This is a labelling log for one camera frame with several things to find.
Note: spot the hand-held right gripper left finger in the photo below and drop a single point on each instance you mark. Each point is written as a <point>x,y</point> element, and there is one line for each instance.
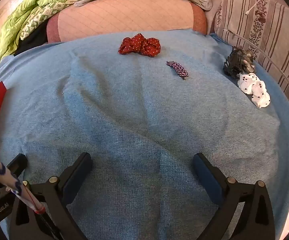
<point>77,177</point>

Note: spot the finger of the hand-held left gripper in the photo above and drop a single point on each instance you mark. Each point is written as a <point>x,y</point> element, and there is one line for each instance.
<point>19,161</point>

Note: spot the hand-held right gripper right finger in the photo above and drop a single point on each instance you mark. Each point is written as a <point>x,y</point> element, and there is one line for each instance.
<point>207,177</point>

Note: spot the blue blanket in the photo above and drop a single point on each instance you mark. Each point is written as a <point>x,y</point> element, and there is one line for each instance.
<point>134,110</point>

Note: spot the white polka dot scrunchie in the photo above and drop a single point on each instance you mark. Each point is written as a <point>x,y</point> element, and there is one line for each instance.
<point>255,90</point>

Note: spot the purple rhinestone hair clip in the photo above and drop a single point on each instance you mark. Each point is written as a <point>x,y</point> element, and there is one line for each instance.
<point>178,69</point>

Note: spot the dark claw hair clip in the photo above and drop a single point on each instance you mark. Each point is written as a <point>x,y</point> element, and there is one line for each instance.
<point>238,61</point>

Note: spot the black cloth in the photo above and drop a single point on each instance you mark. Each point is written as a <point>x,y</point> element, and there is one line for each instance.
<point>34,38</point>

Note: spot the red polka dot scrunchie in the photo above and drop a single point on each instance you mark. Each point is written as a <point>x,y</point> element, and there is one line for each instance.
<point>137,45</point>

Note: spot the green patterned quilt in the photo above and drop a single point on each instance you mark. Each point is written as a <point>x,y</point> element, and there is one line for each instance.
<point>34,7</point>

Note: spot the wooden headboard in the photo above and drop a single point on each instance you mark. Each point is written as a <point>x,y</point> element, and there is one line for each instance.
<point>2,7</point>

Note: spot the striped floral pillow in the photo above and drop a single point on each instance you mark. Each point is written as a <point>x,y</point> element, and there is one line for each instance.
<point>272,30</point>

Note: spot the pink quilted mattress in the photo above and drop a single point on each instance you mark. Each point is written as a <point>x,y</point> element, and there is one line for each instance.
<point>124,17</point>

